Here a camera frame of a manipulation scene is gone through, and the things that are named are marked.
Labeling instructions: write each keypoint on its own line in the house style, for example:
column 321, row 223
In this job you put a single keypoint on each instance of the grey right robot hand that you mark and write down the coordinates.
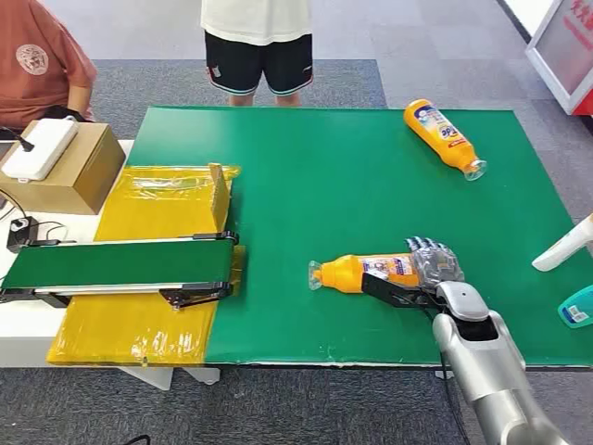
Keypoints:
column 435, row 264

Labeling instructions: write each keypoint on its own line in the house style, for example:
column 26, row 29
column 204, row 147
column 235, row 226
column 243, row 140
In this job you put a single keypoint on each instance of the orange detergent bottle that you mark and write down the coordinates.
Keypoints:
column 347, row 273
column 440, row 136

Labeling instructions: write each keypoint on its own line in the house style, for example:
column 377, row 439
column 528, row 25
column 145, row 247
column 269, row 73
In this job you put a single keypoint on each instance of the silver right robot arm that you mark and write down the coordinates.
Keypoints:
column 486, row 368

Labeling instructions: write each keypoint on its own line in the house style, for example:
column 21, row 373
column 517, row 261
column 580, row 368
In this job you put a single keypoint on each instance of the white spray bottle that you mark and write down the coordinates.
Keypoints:
column 563, row 249

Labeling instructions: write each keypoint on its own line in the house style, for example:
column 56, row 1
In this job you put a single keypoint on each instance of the green table mat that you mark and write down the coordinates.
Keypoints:
column 347, row 203

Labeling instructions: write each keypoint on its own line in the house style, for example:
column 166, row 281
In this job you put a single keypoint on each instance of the teal plastic container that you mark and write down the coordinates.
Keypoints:
column 579, row 307

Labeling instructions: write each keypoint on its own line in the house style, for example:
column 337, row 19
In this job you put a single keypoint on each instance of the white and red display stand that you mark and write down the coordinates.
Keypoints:
column 563, row 49

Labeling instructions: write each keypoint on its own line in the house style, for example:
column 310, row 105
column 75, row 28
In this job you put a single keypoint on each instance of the yellow wrapped block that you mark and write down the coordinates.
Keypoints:
column 219, row 199

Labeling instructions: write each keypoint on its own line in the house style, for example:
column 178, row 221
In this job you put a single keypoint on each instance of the yellow plastic sheet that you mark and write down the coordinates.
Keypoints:
column 152, row 206

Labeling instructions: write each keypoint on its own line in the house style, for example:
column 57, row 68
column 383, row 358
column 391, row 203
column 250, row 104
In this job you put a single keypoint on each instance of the green belt conveyor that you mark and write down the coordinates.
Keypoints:
column 120, row 263

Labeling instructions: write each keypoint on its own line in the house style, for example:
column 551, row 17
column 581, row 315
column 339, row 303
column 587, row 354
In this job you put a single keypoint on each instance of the brown cardboard box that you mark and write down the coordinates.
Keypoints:
column 87, row 172

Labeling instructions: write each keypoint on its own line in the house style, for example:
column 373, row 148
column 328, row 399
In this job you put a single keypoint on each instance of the white flat device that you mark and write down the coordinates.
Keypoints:
column 41, row 147

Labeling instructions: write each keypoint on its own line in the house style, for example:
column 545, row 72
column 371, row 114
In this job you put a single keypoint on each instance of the black power adapter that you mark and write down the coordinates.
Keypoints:
column 20, row 233

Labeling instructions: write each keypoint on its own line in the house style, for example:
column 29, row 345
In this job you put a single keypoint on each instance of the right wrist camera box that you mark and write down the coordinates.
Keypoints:
column 394, row 293

